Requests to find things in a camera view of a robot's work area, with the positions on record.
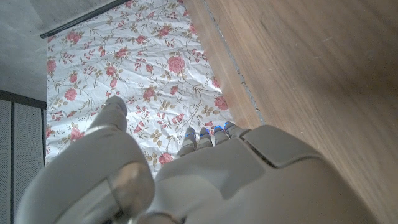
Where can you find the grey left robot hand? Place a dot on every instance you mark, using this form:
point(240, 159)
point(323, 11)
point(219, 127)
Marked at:
point(233, 186)

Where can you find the floral backdrop cloth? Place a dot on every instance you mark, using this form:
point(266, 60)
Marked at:
point(140, 68)

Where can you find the black backdrop stand pole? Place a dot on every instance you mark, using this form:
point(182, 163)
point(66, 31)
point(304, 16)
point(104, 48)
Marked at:
point(81, 19)

